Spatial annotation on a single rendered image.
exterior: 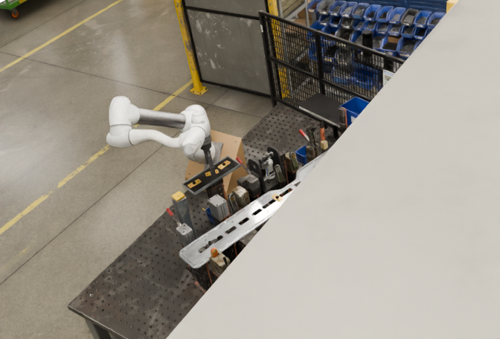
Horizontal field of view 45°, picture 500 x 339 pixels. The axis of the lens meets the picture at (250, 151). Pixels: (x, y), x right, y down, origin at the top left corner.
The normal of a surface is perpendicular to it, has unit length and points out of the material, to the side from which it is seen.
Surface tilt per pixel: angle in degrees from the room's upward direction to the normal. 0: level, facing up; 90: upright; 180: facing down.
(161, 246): 0
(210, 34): 90
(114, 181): 0
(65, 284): 0
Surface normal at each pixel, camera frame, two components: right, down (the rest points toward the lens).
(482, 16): -0.15, -0.80
